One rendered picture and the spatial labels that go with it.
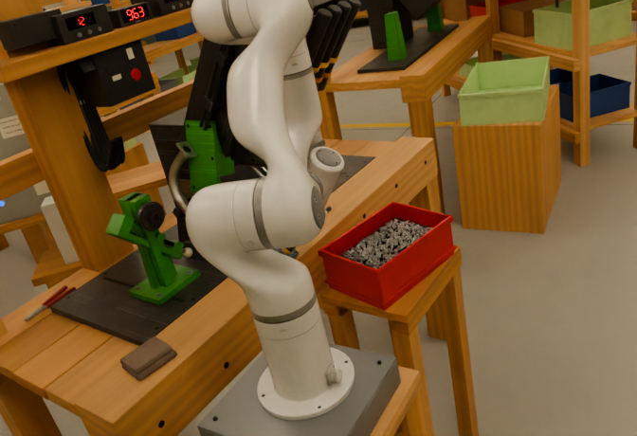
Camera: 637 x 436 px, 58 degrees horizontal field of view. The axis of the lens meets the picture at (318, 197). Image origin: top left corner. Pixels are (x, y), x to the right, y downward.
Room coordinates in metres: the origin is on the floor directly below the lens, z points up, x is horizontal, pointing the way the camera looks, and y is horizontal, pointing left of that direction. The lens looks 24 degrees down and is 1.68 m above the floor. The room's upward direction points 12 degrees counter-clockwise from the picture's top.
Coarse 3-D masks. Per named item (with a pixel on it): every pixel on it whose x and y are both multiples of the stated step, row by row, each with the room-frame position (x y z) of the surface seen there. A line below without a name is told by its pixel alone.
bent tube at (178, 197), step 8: (176, 144) 1.57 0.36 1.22; (184, 144) 1.59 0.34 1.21; (184, 152) 1.56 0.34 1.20; (192, 152) 1.57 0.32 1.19; (176, 160) 1.58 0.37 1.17; (184, 160) 1.57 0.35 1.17; (176, 168) 1.58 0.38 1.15; (176, 176) 1.59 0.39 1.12; (176, 184) 1.59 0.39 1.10; (176, 192) 1.58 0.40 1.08; (176, 200) 1.56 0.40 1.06; (184, 200) 1.56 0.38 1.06; (184, 208) 1.54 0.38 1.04
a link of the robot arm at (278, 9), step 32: (256, 0) 1.07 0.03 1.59; (288, 0) 1.04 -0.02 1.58; (256, 32) 1.09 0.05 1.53; (288, 32) 1.03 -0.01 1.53; (256, 64) 0.99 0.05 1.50; (256, 96) 0.96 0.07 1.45; (256, 128) 0.92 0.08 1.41; (288, 160) 0.87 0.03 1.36; (256, 192) 0.85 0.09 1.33; (288, 192) 0.83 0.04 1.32; (256, 224) 0.82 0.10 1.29; (288, 224) 0.81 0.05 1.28; (320, 224) 0.83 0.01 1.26
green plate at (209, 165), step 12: (192, 120) 1.60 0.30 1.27; (204, 120) 1.57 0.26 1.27; (192, 132) 1.59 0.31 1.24; (204, 132) 1.56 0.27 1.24; (216, 132) 1.56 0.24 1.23; (192, 144) 1.59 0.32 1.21; (204, 144) 1.56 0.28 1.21; (216, 144) 1.54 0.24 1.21; (204, 156) 1.56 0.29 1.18; (216, 156) 1.53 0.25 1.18; (228, 156) 1.58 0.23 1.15; (192, 168) 1.58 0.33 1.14; (204, 168) 1.55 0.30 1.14; (216, 168) 1.52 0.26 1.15; (228, 168) 1.57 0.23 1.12; (192, 180) 1.58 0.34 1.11; (204, 180) 1.55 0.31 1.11
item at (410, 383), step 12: (408, 372) 0.91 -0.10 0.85; (408, 384) 0.87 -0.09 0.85; (420, 384) 0.90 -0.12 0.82; (396, 396) 0.85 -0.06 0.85; (408, 396) 0.85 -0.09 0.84; (396, 408) 0.82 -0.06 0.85; (408, 408) 0.85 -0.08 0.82; (384, 420) 0.80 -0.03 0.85; (396, 420) 0.81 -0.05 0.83; (372, 432) 0.78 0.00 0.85; (384, 432) 0.77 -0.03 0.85
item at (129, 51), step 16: (112, 48) 1.69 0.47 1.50; (128, 48) 1.72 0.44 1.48; (96, 64) 1.64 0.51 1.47; (112, 64) 1.67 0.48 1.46; (128, 64) 1.71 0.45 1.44; (144, 64) 1.75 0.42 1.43; (80, 80) 1.70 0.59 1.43; (96, 80) 1.65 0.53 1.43; (112, 80) 1.66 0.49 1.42; (128, 80) 1.70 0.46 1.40; (144, 80) 1.74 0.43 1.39; (96, 96) 1.67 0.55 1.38; (112, 96) 1.65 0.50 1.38; (128, 96) 1.69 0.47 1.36
